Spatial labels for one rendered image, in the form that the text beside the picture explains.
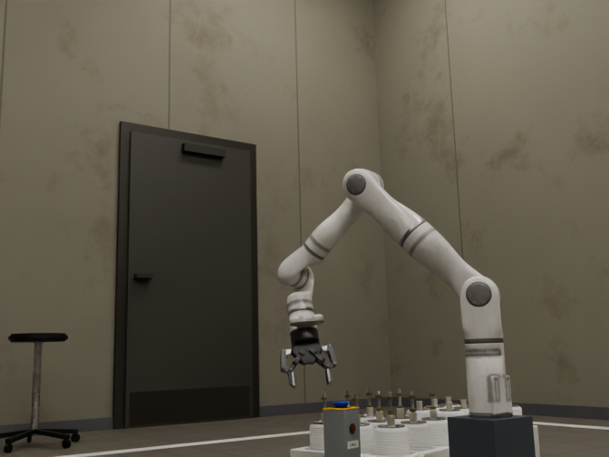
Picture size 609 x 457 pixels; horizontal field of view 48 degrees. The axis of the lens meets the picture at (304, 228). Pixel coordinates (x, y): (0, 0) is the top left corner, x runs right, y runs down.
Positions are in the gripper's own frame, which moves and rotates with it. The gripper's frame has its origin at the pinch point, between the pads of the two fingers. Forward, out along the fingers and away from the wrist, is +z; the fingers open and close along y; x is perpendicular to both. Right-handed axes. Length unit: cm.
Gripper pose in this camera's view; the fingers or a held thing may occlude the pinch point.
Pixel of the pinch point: (311, 384)
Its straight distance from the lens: 182.1
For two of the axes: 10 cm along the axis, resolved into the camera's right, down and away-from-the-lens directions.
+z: 1.4, 8.7, -4.7
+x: 1.3, -4.9, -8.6
